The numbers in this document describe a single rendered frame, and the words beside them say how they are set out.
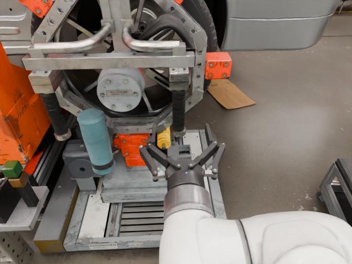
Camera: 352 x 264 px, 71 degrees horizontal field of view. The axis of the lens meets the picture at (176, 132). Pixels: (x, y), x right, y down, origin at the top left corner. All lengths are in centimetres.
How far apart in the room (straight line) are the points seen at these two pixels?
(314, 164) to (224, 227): 155
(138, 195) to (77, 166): 34
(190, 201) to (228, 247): 10
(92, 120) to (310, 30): 110
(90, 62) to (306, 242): 57
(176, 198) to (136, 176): 90
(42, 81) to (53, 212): 87
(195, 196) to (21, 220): 73
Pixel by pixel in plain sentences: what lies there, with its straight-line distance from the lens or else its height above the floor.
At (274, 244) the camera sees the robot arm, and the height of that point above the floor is 90.
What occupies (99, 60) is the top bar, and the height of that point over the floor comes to 97.
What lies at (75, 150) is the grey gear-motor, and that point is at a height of 41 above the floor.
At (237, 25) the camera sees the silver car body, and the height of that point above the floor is 87.
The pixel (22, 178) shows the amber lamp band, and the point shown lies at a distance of 95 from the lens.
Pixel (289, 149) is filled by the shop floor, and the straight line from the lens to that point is 196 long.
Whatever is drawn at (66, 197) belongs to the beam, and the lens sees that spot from 147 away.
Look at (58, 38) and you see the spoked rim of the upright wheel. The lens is 98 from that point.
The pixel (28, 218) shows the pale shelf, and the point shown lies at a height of 45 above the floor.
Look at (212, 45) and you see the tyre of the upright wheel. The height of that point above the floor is 91.
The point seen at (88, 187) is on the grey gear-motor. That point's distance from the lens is 149.
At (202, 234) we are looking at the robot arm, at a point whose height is 88.
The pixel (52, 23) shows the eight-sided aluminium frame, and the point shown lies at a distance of 88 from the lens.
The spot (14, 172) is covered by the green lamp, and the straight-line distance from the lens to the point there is 92.
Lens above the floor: 122
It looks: 39 degrees down
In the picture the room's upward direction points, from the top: straight up
